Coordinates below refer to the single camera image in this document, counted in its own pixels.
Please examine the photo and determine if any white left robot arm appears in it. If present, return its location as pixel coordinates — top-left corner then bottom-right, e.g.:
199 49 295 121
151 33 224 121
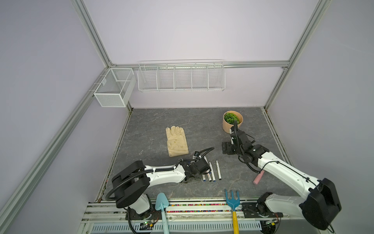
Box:
103 159 210 215

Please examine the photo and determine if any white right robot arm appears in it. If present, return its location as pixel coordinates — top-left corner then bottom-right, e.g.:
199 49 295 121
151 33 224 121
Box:
227 122 342 234

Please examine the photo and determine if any terracotta pot with green plant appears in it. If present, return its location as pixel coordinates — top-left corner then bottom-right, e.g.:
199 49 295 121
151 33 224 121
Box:
223 111 243 134

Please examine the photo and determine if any purple pink small shovel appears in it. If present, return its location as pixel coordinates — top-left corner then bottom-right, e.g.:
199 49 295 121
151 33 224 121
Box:
253 171 265 185

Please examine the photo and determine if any teal garden trowel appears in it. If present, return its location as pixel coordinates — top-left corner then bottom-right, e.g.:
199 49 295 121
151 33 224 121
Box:
155 193 169 234

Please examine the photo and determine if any small white mesh basket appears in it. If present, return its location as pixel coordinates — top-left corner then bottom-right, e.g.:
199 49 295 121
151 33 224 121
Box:
94 68 136 108

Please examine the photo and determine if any aluminium front rail base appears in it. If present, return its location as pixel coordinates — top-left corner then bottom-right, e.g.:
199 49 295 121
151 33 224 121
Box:
77 198 320 234

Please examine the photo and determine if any teal fork yellow handle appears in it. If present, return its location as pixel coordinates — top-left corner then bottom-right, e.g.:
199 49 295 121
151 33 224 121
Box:
225 189 240 234

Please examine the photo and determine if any long white wire basket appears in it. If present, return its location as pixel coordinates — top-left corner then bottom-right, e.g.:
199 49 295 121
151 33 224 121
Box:
138 59 226 92

